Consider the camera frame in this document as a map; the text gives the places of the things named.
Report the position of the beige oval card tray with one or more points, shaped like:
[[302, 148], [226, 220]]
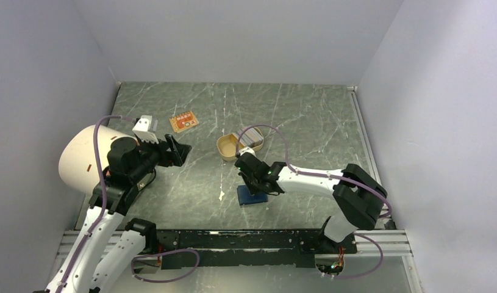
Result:
[[226, 148]]

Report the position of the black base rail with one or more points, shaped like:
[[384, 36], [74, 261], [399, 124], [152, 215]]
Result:
[[223, 248]]

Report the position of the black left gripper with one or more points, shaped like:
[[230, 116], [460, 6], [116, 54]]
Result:
[[179, 151]]

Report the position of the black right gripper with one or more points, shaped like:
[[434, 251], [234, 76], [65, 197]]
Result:
[[253, 190]]

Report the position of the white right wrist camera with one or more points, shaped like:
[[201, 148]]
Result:
[[245, 150]]

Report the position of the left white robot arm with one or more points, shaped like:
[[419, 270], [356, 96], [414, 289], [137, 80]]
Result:
[[112, 168]]

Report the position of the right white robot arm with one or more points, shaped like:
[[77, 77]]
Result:
[[359, 197]]

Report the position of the stack of cards in tray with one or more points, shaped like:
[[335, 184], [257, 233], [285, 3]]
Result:
[[251, 138]]

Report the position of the large white cylinder roll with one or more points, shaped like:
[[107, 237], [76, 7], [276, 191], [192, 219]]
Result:
[[77, 164]]

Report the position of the blue leather card holder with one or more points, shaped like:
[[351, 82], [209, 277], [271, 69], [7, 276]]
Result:
[[246, 198]]

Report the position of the aluminium frame rail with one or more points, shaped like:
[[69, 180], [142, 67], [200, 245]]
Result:
[[379, 244]]

